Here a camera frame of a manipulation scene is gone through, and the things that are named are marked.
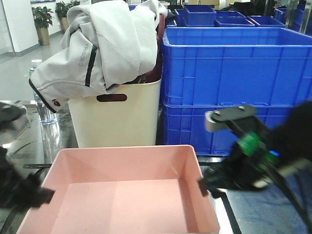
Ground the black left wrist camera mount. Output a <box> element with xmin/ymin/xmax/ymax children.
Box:
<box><xmin>0</xmin><ymin>102</ymin><xmax>29</xmax><ymax>132</ymax></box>

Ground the small blue bins background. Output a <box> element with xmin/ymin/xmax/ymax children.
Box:
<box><xmin>167</xmin><ymin>4</ymin><xmax>312</xmax><ymax>32</ymax></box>

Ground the large blue crate lower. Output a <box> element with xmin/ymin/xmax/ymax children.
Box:
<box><xmin>162</xmin><ymin>101</ymin><xmax>293</xmax><ymax>156</ymax></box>

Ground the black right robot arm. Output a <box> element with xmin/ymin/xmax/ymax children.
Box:
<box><xmin>198</xmin><ymin>101</ymin><xmax>312</xmax><ymax>196</ymax></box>

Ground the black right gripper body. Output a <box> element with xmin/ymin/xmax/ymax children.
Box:
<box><xmin>207</xmin><ymin>142</ymin><xmax>281</xmax><ymax>194</ymax></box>

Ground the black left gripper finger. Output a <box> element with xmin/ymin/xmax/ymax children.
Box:
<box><xmin>31</xmin><ymin>188</ymin><xmax>55</xmax><ymax>207</ymax></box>

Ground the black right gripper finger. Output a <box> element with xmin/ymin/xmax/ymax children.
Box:
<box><xmin>198</xmin><ymin>179</ymin><xmax>209</xmax><ymax>196</ymax></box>

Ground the large blue crate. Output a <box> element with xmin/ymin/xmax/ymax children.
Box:
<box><xmin>161</xmin><ymin>27</ymin><xmax>312</xmax><ymax>106</ymax></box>
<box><xmin>162</xmin><ymin>101</ymin><xmax>293</xmax><ymax>156</ymax></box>

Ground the large blue crate upper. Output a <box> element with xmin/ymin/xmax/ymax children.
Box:
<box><xmin>161</xmin><ymin>27</ymin><xmax>312</xmax><ymax>106</ymax></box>

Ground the pink plastic bin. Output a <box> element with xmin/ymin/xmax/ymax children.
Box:
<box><xmin>18</xmin><ymin>145</ymin><xmax>220</xmax><ymax>234</ymax></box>

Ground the green circuit board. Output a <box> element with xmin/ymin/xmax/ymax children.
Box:
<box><xmin>237</xmin><ymin>132</ymin><xmax>279</xmax><ymax>171</ymax></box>

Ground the grey jacket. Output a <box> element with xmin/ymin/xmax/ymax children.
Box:
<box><xmin>29</xmin><ymin>0</ymin><xmax>168</xmax><ymax>113</ymax></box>

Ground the black braided cable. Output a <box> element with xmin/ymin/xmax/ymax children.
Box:
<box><xmin>268</xmin><ymin>168</ymin><xmax>312</xmax><ymax>232</ymax></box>

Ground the clear water bottle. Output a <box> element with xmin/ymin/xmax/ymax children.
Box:
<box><xmin>28</xmin><ymin>59</ymin><xmax>58</xmax><ymax>125</ymax></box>

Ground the cream laundry basket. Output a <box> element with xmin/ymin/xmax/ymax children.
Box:
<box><xmin>68</xmin><ymin>80</ymin><xmax>161</xmax><ymax>148</ymax></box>

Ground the background potted plant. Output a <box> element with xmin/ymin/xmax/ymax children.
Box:
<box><xmin>32</xmin><ymin>6</ymin><xmax>53</xmax><ymax>46</ymax></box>

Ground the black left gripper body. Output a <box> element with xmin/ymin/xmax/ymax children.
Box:
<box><xmin>0</xmin><ymin>147</ymin><xmax>41</xmax><ymax>210</ymax></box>

